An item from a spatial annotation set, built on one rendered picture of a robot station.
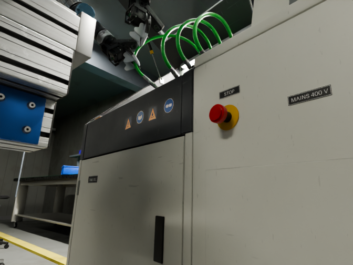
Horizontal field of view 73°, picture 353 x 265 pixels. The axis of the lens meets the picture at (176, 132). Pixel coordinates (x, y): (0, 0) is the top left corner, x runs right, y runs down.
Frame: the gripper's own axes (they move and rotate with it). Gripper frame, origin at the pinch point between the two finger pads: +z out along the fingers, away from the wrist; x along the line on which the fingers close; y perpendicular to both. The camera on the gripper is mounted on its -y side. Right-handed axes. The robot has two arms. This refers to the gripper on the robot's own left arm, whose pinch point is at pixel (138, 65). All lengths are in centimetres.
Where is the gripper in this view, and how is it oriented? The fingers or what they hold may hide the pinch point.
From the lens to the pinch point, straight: 114.2
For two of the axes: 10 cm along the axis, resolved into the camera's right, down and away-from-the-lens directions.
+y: -7.2, 5.7, -3.9
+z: 6.8, 6.8, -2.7
